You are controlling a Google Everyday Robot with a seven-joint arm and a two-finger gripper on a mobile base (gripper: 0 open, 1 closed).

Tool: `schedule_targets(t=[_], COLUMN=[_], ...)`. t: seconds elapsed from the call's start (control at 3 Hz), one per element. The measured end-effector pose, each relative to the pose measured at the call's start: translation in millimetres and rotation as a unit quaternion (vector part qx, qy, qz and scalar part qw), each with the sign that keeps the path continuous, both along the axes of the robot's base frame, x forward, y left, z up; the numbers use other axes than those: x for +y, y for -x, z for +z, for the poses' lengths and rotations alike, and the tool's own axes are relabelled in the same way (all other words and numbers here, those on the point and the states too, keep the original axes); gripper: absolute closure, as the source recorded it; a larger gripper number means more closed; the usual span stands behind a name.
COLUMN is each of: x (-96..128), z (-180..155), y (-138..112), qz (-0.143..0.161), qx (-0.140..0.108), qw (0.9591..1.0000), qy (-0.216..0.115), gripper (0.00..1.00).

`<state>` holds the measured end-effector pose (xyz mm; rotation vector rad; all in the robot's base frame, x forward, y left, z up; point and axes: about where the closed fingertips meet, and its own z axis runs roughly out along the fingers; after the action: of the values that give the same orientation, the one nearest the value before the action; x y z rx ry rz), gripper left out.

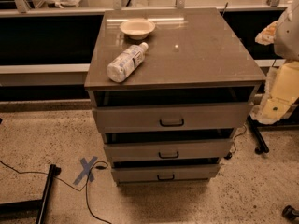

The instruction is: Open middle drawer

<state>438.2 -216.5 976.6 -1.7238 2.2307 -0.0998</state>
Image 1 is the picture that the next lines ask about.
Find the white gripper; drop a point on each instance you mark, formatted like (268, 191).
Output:
(288, 36)

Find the black stand leg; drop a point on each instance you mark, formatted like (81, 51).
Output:
(32, 208)
(261, 145)

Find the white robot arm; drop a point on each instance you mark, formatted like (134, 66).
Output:
(283, 34)

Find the white plastic bottle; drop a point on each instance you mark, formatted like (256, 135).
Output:
(127, 62)

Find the blue tape cross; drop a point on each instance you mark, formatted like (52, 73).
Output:
(86, 167)

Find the beige paper bowl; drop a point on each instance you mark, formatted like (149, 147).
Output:
(137, 29)

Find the grey drawer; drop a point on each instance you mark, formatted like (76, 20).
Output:
(153, 118)
(167, 173)
(168, 151)

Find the black stand leg right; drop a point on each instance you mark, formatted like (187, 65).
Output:
(261, 145)

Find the black caster wheel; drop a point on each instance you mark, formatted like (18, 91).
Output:
(290, 213)

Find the black stand leg left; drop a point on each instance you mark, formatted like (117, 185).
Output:
(32, 208)

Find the grey drawer cabinet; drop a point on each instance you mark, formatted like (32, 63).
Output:
(194, 58)

